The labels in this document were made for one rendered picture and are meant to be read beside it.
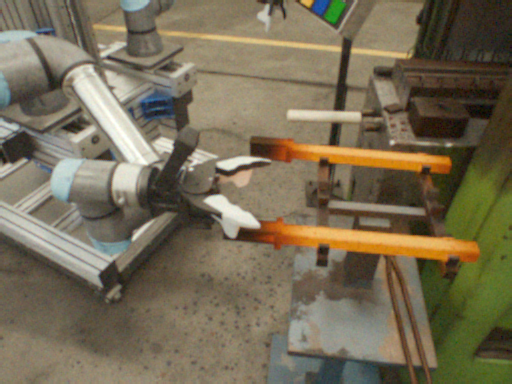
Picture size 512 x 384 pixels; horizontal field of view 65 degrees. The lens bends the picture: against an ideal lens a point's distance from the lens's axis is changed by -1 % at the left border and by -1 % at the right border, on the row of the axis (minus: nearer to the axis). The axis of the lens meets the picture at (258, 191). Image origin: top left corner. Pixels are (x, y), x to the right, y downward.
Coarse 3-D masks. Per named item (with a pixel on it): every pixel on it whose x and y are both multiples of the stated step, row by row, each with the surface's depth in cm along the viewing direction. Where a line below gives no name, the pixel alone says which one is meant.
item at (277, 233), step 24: (240, 240) 70; (264, 240) 70; (288, 240) 69; (312, 240) 68; (336, 240) 67; (360, 240) 67; (384, 240) 67; (408, 240) 67; (432, 240) 67; (456, 240) 67
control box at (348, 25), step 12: (348, 0) 137; (360, 0) 134; (372, 0) 136; (312, 12) 152; (324, 12) 146; (348, 12) 136; (360, 12) 137; (336, 24) 140; (348, 24) 138; (360, 24) 140; (348, 36) 141
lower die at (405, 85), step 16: (400, 64) 114; (416, 64) 113; (432, 64) 113; (448, 64) 113; (464, 64) 113; (480, 64) 113; (496, 64) 116; (400, 80) 113; (416, 80) 106; (432, 80) 106; (448, 80) 106; (464, 80) 106; (480, 80) 106; (400, 96) 112; (416, 96) 105; (432, 96) 105; (448, 96) 104; (464, 96) 104; (480, 96) 104; (496, 96) 103; (480, 112) 107
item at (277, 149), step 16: (256, 144) 87; (272, 144) 86; (288, 144) 87; (304, 144) 88; (288, 160) 87; (336, 160) 86; (352, 160) 85; (368, 160) 85; (384, 160) 84; (400, 160) 83; (416, 160) 83; (432, 160) 83; (448, 160) 83
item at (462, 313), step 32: (480, 160) 93; (480, 192) 93; (448, 224) 109; (480, 224) 92; (480, 256) 93; (448, 288) 109; (480, 288) 93; (448, 320) 108; (480, 320) 101; (448, 352) 113; (480, 352) 117
